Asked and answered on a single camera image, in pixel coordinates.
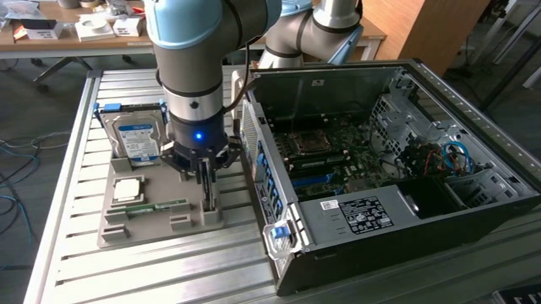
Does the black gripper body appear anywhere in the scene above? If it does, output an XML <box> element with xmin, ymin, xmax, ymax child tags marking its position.
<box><xmin>168</xmin><ymin>110</ymin><xmax>230</xmax><ymax>160</ymax></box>

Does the black graphics card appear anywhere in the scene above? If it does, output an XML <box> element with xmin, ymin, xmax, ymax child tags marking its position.
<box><xmin>198</xmin><ymin>157</ymin><xmax>219</xmax><ymax>213</ymax></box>

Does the grey parts rack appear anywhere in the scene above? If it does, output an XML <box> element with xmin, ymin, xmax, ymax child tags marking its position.
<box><xmin>96</xmin><ymin>122</ymin><xmax>226</xmax><ymax>250</ymax></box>

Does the hard disk with blue carrier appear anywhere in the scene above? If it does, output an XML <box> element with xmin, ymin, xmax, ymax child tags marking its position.
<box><xmin>93</xmin><ymin>101</ymin><xmax>171</xmax><ymax>167</ymax></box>

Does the silver CPU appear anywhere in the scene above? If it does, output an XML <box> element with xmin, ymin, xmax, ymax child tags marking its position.
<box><xmin>112</xmin><ymin>179</ymin><xmax>143</xmax><ymax>202</ymax></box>

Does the green RAM stick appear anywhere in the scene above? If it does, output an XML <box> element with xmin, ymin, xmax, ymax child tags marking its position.
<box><xmin>105</xmin><ymin>198</ymin><xmax>190</xmax><ymax>215</ymax></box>

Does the CPU socket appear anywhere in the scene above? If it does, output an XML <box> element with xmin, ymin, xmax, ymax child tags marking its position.
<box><xmin>294</xmin><ymin>131</ymin><xmax>334</xmax><ymax>155</ymax></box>

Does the installed RAM stick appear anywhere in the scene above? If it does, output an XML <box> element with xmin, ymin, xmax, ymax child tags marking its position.
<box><xmin>288</xmin><ymin>155</ymin><xmax>349</xmax><ymax>172</ymax></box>

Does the blue case latch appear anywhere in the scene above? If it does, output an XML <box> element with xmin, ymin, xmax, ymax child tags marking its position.
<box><xmin>270</xmin><ymin>222</ymin><xmax>294</xmax><ymax>241</ymax></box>

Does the grey power supply unit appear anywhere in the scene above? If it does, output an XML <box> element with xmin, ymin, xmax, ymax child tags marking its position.
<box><xmin>295</xmin><ymin>185</ymin><xmax>422</xmax><ymax>251</ymax></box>

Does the green motherboard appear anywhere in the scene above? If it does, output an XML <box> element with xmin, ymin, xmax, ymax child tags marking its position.
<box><xmin>270</xmin><ymin>113</ymin><xmax>409</xmax><ymax>203</ymax></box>

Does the small white labelled box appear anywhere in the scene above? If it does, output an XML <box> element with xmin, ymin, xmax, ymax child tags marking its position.
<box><xmin>112</xmin><ymin>17</ymin><xmax>144</xmax><ymax>38</ymax></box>

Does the wooden desk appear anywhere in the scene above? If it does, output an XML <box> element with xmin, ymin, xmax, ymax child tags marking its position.
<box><xmin>0</xmin><ymin>0</ymin><xmax>387</xmax><ymax>69</ymax></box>

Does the grey chair base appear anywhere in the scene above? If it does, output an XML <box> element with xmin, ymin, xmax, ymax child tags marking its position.
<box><xmin>32</xmin><ymin>56</ymin><xmax>95</xmax><ymax>92</ymax></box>

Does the perforated metal drive cage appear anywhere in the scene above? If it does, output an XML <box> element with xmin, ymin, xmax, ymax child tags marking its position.
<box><xmin>370</xmin><ymin>91</ymin><xmax>427</xmax><ymax>153</ymax></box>

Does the white box with tape roll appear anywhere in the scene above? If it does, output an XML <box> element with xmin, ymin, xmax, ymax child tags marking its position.
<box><xmin>75</xmin><ymin>15</ymin><xmax>116</xmax><ymax>42</ymax></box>

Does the clear packets pile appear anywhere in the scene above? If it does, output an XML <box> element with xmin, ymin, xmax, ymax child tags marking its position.
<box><xmin>92</xmin><ymin>0</ymin><xmax>144</xmax><ymax>18</ymax></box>

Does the white box with black lid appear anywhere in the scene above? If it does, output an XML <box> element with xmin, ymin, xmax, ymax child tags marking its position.
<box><xmin>20</xmin><ymin>18</ymin><xmax>64</xmax><ymax>41</ymax></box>

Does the black plastic shroud box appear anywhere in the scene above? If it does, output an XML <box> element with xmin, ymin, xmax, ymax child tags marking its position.
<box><xmin>397</xmin><ymin>176</ymin><xmax>470</xmax><ymax>220</ymax></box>

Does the black open PC case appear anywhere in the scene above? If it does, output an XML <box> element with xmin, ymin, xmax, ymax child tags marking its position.
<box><xmin>231</xmin><ymin>58</ymin><xmax>541</xmax><ymax>297</ymax></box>

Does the brown red book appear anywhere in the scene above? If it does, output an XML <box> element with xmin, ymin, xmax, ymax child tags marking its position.
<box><xmin>11</xmin><ymin>20</ymin><xmax>29</xmax><ymax>44</ymax></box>

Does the clear plastic bag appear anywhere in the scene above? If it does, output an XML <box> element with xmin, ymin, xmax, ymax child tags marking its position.
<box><xmin>0</xmin><ymin>0</ymin><xmax>43</xmax><ymax>29</ymax></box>

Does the wooden cabinet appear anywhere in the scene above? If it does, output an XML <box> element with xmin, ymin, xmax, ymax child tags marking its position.
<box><xmin>361</xmin><ymin>0</ymin><xmax>492</xmax><ymax>77</ymax></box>

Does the silver disk bay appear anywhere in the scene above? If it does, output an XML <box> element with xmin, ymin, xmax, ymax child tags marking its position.
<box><xmin>445</xmin><ymin>169</ymin><xmax>524</xmax><ymax>209</ymax></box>

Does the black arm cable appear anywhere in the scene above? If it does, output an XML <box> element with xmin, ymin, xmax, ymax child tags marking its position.
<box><xmin>219</xmin><ymin>31</ymin><xmax>256</xmax><ymax>115</ymax></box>

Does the white floor cable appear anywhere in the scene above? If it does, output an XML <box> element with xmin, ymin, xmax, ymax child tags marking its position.
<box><xmin>0</xmin><ymin>130</ymin><xmax>72</xmax><ymax>150</ymax></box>

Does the blue floor cable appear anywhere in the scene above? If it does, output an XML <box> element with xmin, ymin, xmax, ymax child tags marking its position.
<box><xmin>0</xmin><ymin>139</ymin><xmax>41</xmax><ymax>254</ymax></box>

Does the red disk wire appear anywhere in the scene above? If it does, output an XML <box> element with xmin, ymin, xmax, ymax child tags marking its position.
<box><xmin>425</xmin><ymin>148</ymin><xmax>447</xmax><ymax>174</ymax></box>

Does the blue disk wire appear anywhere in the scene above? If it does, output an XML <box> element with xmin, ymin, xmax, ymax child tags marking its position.
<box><xmin>441</xmin><ymin>141</ymin><xmax>477</xmax><ymax>175</ymax></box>

